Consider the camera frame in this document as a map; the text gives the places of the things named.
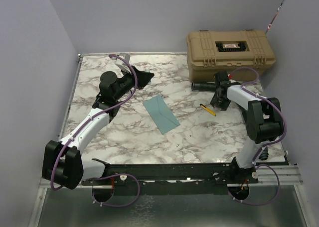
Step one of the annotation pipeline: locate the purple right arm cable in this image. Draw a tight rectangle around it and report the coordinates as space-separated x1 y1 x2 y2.
227 67 288 205

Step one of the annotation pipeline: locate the light blue paper envelope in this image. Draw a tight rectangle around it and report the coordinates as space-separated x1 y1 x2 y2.
143 95 180 135

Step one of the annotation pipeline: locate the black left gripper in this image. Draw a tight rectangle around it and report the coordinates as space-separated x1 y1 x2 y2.
114 64 154 101

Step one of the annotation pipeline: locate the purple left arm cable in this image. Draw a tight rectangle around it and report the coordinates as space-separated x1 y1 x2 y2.
49 54 140 208

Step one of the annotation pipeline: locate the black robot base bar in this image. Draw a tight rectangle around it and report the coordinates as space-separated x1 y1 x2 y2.
81 162 258 196

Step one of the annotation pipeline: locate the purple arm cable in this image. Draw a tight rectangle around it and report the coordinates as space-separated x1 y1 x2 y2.
227 67 288 205
49 54 140 208

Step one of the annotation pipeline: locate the tan plastic tool case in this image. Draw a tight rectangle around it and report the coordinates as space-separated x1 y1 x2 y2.
186 30 276 82

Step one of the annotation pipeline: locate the yellow utility knife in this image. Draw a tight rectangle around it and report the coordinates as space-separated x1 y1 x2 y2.
200 104 216 116

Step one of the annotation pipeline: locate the aluminium rail frame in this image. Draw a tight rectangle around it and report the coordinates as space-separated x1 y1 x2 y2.
31 54 307 227

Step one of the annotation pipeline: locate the black corrugated hose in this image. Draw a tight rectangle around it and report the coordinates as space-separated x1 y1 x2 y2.
190 81 271 161

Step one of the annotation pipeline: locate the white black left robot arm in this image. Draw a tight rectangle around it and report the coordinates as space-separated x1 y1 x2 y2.
42 67 154 190

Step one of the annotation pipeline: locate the green white glue stick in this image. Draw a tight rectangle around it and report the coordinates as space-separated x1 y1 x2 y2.
148 72 154 85

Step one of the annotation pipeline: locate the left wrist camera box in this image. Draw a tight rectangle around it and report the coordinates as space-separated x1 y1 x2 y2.
115 53 131 73

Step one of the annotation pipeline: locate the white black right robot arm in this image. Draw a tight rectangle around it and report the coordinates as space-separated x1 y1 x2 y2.
210 71 285 183

